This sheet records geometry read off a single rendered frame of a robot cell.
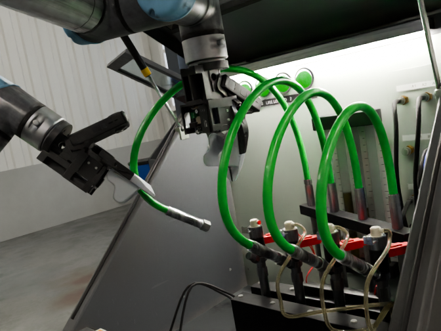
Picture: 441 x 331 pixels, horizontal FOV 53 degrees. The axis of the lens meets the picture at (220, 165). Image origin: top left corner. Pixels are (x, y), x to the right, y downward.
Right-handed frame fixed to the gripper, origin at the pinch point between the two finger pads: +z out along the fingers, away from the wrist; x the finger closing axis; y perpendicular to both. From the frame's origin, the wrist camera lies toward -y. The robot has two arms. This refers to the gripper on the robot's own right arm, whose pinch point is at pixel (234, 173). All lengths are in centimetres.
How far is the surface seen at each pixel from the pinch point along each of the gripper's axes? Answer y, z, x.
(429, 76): -30.6, -11.1, 25.4
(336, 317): 0.4, 24.3, 17.3
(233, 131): 8.2, -8.3, 8.7
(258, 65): -28.1, -20.4, -12.1
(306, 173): -22.3, 5.3, 0.7
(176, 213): 6.4, 6.2, -10.9
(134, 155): 11.6, -6.3, -13.3
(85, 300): 17.9, 22.6, -31.7
